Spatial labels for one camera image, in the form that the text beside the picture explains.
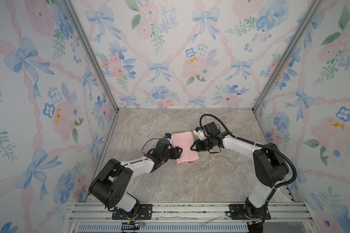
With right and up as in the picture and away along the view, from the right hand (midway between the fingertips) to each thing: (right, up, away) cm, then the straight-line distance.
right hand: (192, 147), depth 90 cm
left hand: (-7, 0, -2) cm, 8 cm away
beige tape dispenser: (+20, +13, +13) cm, 27 cm away
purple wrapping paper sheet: (-4, +4, 0) cm, 6 cm away
